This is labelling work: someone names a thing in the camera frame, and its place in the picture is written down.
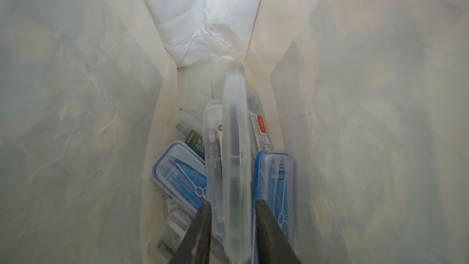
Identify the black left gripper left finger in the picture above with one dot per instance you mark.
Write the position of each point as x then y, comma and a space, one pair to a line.
196, 245

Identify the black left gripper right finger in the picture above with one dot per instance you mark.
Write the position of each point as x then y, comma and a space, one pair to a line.
272, 244

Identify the clear case with barcode label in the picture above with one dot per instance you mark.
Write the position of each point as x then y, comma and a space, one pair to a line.
259, 138

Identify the clear case green compass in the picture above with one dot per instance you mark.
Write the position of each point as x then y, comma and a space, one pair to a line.
236, 171

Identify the clear M&G compass case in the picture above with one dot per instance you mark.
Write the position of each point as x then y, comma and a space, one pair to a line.
212, 135

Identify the Starry Night canvas tote bag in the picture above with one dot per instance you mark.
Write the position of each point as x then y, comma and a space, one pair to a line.
370, 97

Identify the clear case blue label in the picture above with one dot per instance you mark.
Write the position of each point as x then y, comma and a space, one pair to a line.
162, 247

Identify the clear case blue compass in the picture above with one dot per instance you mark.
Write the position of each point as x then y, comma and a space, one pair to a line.
274, 183

